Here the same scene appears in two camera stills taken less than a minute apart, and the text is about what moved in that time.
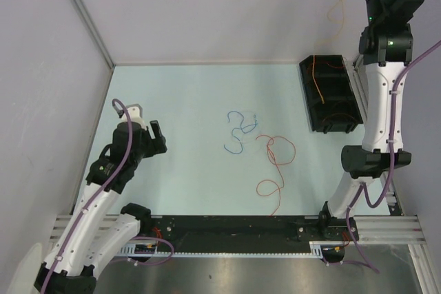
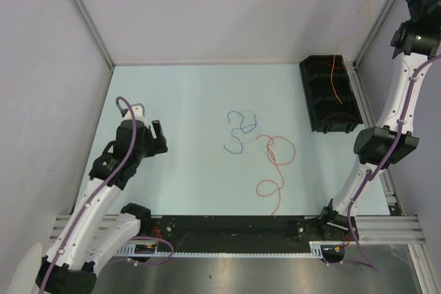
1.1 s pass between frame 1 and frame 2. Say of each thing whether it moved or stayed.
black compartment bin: stayed
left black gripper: stayed
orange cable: moved
